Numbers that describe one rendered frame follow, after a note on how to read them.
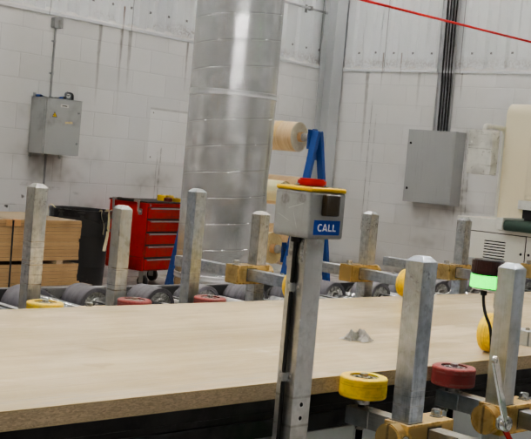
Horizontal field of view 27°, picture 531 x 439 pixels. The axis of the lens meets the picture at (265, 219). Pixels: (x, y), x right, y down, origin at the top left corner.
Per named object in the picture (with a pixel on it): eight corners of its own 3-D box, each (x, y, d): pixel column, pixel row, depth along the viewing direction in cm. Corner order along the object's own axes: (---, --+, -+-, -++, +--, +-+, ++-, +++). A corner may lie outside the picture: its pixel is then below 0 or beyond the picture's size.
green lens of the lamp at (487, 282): (511, 289, 191) (512, 276, 190) (491, 290, 186) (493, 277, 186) (482, 284, 195) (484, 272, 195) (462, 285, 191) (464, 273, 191)
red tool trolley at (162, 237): (189, 285, 1054) (196, 201, 1049) (138, 289, 990) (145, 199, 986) (151, 279, 1080) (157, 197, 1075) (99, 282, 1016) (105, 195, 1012)
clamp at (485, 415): (537, 429, 193) (540, 401, 193) (493, 438, 184) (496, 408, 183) (510, 422, 197) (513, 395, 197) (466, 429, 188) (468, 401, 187)
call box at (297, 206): (342, 245, 152) (347, 189, 151) (306, 244, 147) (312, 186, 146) (306, 239, 157) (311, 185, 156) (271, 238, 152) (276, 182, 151)
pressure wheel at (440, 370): (479, 428, 201) (485, 366, 200) (453, 432, 195) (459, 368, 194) (444, 418, 206) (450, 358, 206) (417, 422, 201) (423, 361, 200)
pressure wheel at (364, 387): (379, 436, 188) (385, 370, 187) (385, 449, 180) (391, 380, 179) (332, 432, 187) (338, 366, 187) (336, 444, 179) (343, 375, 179)
